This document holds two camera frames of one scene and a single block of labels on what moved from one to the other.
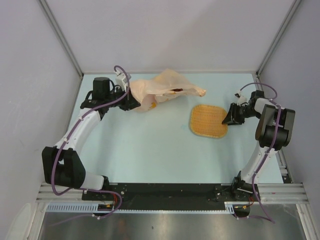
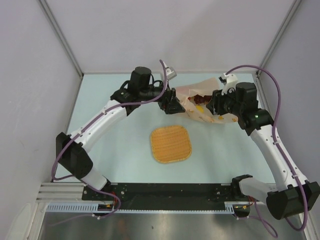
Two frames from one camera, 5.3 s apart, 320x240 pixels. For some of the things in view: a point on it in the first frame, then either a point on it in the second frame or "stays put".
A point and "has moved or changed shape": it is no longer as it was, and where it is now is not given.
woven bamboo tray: (207, 121) to (171, 143)
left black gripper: (130, 102) to (169, 103)
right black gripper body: (239, 113) to (224, 104)
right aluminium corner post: (278, 35) stays put
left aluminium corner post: (62, 36) stays put
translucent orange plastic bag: (149, 93) has moved or changed shape
